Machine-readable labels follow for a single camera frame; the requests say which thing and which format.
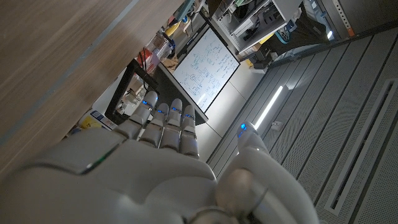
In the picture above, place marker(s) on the yellow banana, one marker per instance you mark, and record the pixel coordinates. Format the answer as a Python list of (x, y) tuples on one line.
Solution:
[(172, 28)]

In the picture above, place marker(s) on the linear ceiling air vent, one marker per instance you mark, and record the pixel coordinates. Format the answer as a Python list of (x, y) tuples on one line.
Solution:
[(362, 146)]

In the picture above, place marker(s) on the white canister with lid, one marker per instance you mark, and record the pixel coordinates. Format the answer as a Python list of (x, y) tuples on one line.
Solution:
[(98, 119)]

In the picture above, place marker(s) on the slotted metal wall rail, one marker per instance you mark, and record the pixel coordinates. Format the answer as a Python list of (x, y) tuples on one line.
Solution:
[(342, 17)]

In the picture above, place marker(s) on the whiteboard with black frame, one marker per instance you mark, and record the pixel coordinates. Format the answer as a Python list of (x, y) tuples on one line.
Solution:
[(208, 68)]

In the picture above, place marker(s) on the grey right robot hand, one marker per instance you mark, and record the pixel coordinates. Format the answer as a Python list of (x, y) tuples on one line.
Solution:
[(124, 186)]

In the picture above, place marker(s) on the ceiling light strip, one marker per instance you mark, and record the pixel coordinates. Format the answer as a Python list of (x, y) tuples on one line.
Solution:
[(269, 107)]

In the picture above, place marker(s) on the white shelf cabinet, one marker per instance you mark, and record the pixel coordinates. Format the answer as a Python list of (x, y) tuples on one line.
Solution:
[(258, 21)]

